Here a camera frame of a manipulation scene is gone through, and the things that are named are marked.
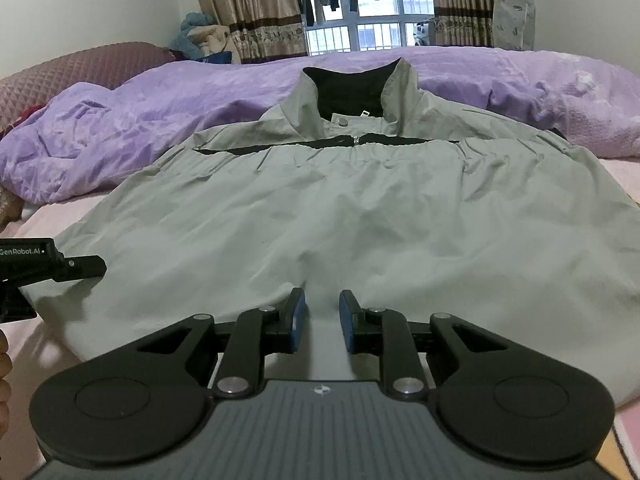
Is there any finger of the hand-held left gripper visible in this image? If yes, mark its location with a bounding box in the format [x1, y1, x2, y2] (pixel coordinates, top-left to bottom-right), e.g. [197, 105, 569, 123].
[60, 255, 107, 281]

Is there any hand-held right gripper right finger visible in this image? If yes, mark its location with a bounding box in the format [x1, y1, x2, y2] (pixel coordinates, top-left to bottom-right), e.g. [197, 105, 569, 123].
[339, 289, 546, 398]

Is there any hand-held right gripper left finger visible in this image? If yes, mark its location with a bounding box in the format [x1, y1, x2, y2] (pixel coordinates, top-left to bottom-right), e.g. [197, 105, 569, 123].
[100, 287, 307, 398]

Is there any grey and black jacket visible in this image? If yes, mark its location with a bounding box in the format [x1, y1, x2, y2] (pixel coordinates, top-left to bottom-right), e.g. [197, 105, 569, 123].
[50, 57, 640, 408]

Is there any pile of clothes by curtain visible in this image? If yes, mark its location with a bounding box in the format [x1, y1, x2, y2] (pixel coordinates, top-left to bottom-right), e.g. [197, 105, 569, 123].
[172, 12, 221, 61]

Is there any person's left hand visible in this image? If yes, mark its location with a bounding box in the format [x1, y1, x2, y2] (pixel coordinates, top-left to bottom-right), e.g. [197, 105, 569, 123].
[0, 330, 12, 436]

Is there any pink printed bed sheet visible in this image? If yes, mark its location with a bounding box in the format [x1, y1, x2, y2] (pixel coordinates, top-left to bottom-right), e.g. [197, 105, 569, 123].
[0, 157, 640, 480]

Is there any purple duvet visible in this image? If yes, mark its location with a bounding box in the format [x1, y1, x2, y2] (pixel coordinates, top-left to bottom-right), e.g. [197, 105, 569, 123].
[0, 47, 640, 206]

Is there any pink quilted headboard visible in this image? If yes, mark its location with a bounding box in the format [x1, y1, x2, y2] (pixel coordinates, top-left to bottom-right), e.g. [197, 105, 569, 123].
[0, 42, 177, 131]

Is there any cream plush blanket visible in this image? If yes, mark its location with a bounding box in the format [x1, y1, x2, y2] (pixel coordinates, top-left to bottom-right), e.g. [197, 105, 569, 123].
[192, 25, 236, 64]

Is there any barred window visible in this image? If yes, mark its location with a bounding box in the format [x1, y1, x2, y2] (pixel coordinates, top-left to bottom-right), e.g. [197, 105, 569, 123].
[300, 0, 436, 57]

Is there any brown patterned curtain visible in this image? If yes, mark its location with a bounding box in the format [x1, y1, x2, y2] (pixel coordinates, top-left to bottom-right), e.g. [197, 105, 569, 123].
[432, 0, 499, 49]
[187, 0, 308, 64]

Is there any covered standing fan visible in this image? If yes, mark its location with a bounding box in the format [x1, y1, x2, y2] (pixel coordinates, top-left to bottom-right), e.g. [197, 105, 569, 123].
[492, 0, 537, 52]

